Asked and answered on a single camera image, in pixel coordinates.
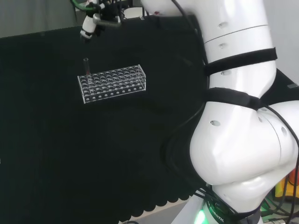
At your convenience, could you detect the green cable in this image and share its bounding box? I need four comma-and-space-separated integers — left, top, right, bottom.
70, 0, 100, 11

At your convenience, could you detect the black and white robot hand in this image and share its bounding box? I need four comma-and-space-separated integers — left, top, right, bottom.
79, 0, 125, 44

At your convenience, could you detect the black bench cloth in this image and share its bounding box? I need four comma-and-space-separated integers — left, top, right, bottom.
0, 14, 211, 224

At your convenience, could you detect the yellow stop button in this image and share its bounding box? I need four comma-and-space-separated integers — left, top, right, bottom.
274, 172, 299, 199

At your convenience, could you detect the clear glass test tube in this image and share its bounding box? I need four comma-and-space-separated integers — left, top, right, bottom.
83, 57, 92, 92

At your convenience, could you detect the clear plastic test tube rack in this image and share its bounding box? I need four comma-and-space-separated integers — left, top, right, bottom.
77, 64, 148, 104

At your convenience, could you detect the dark grey cabinet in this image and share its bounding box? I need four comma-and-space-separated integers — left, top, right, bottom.
71, 0, 91, 27

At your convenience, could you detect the black cable bundle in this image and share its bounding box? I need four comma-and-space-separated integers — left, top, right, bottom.
161, 0, 212, 189

